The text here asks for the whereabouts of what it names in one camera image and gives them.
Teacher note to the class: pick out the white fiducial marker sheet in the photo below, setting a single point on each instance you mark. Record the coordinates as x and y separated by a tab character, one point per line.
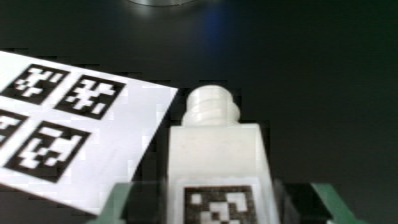
78	120

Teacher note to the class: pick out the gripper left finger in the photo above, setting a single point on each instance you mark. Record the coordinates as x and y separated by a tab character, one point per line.
135	204

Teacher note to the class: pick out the white table leg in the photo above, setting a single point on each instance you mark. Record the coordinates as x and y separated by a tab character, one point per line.
219	183

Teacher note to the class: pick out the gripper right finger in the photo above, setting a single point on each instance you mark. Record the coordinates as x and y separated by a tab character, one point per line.
311	205

